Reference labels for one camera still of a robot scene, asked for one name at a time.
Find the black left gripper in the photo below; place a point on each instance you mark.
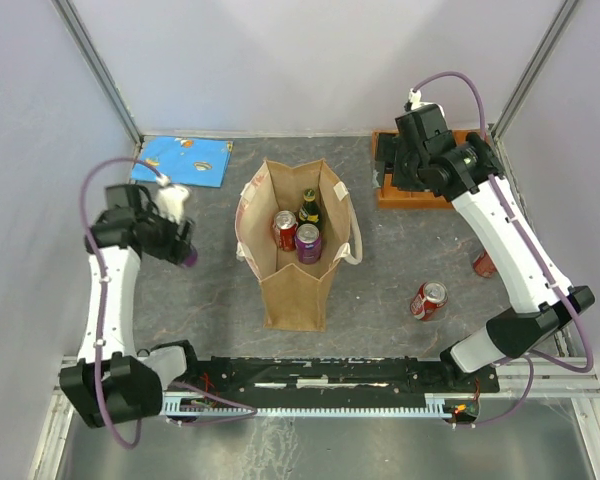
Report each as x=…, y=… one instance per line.
x=175, y=249

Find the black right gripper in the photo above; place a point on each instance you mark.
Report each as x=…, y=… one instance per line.
x=390, y=148

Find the purple soda can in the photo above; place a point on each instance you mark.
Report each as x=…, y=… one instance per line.
x=190, y=259
x=308, y=243

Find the green glass bottle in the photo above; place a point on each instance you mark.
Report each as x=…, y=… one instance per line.
x=310, y=211

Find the red cola can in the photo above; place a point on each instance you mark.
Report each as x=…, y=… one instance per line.
x=430, y=297
x=284, y=230
x=484, y=266

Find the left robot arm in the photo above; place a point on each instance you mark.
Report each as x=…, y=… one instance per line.
x=110, y=383

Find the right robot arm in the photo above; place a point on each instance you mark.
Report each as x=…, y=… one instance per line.
x=470, y=176

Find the orange wooden divided tray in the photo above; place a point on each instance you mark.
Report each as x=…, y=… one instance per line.
x=388, y=197

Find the blue patterned cloth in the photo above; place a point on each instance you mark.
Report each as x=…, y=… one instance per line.
x=189, y=161

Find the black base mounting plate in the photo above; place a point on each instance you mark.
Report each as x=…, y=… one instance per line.
x=316, y=382

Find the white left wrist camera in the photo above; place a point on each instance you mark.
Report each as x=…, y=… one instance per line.
x=171, y=199

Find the right aluminium frame post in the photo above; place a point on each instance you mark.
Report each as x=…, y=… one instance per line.
x=541, y=55

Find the aluminium frame post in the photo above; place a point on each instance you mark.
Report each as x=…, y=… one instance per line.
x=541, y=55
x=70, y=17

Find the left aluminium frame post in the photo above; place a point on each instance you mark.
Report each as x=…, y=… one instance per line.
x=70, y=17

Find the light blue cable duct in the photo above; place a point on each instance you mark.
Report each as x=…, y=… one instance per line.
x=180, y=407

